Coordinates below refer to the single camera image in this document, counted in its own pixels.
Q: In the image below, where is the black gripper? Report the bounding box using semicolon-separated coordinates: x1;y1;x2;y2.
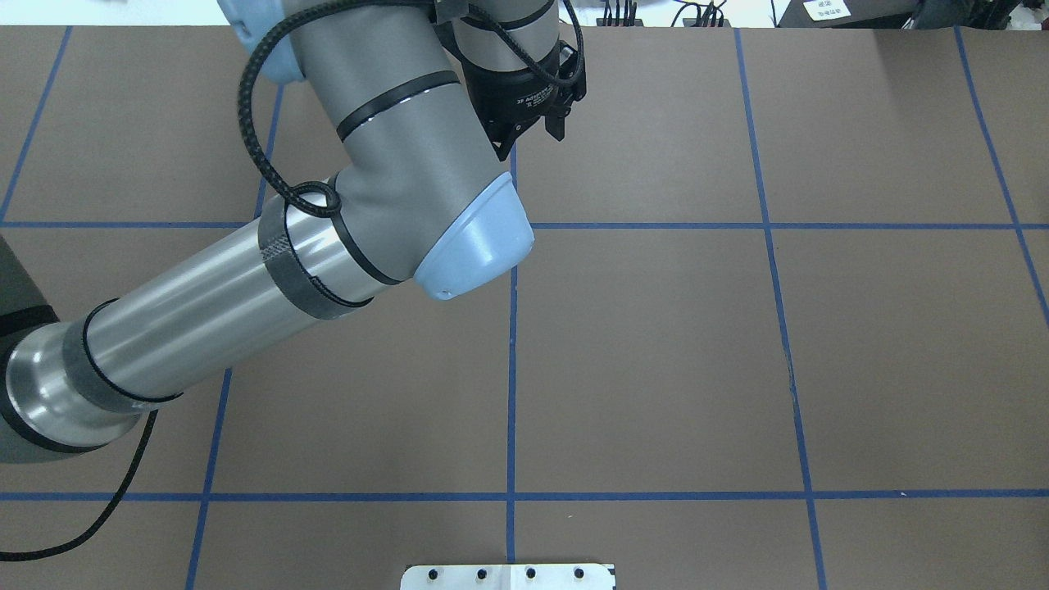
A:
462;41;587;161

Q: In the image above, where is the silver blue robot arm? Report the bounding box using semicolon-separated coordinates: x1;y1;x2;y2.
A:
2;1;587;464

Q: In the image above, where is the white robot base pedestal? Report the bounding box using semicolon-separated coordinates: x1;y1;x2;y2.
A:
398;563;617;589

